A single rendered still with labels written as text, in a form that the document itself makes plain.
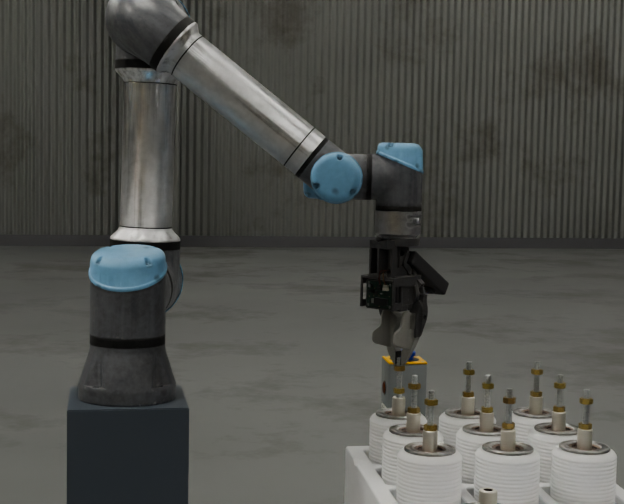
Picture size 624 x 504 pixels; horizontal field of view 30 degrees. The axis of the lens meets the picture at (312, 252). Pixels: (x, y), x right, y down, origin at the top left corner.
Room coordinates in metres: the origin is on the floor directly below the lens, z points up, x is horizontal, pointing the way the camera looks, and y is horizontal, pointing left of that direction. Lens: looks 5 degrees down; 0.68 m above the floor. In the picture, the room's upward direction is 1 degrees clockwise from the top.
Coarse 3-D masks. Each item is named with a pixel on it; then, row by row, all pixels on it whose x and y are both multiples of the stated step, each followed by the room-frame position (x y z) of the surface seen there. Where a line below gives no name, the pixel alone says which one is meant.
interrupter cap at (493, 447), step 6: (486, 444) 1.73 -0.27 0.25; (492, 444) 1.73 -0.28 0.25; (498, 444) 1.74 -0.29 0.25; (516, 444) 1.73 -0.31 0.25; (522, 444) 1.74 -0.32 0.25; (486, 450) 1.70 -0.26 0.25; (492, 450) 1.69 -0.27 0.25; (498, 450) 1.69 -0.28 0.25; (516, 450) 1.71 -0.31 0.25; (522, 450) 1.70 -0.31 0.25; (528, 450) 1.70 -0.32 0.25
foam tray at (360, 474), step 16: (352, 448) 1.98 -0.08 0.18; (368, 448) 1.99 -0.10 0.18; (352, 464) 1.92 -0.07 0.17; (368, 464) 1.88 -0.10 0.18; (352, 480) 1.92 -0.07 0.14; (368, 480) 1.79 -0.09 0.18; (352, 496) 1.91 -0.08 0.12; (368, 496) 1.76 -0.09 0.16; (384, 496) 1.70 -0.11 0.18; (464, 496) 1.71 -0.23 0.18; (544, 496) 1.72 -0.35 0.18
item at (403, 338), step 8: (408, 312) 1.91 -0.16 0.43; (408, 320) 1.91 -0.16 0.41; (400, 328) 1.90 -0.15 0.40; (408, 328) 1.91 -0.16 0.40; (392, 336) 1.89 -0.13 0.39; (400, 336) 1.90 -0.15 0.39; (408, 336) 1.91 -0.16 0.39; (400, 344) 1.90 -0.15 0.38; (408, 344) 1.91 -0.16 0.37; (416, 344) 1.92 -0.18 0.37; (408, 352) 1.92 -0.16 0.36; (400, 360) 1.93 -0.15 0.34
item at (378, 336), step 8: (384, 312) 1.93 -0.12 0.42; (392, 312) 1.94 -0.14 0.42; (384, 320) 1.93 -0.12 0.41; (392, 320) 1.94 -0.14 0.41; (400, 320) 1.94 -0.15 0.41; (376, 328) 1.92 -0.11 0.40; (384, 328) 1.93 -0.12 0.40; (392, 328) 1.94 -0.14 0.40; (376, 336) 1.92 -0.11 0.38; (384, 336) 1.93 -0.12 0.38; (384, 344) 1.93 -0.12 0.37; (392, 344) 1.94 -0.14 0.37; (392, 352) 1.94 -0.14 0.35; (400, 352) 1.94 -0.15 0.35; (392, 360) 1.94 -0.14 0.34
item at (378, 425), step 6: (372, 420) 1.92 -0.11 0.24; (378, 420) 1.91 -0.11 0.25; (384, 420) 1.90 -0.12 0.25; (390, 420) 1.90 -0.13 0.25; (396, 420) 1.90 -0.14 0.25; (402, 420) 1.90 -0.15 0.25; (426, 420) 1.93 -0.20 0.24; (372, 426) 1.92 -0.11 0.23; (378, 426) 1.90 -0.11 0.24; (384, 426) 1.90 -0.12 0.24; (390, 426) 1.89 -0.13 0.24; (372, 432) 1.92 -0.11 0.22; (378, 432) 1.90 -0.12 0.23; (372, 438) 1.92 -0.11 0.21; (378, 438) 1.90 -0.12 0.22; (372, 444) 1.92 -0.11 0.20; (378, 444) 1.90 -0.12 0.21; (372, 450) 1.91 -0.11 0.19; (378, 450) 1.90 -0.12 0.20; (372, 456) 1.91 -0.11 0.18; (378, 456) 1.90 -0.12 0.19; (372, 462) 1.92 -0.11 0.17; (378, 462) 1.90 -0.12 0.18
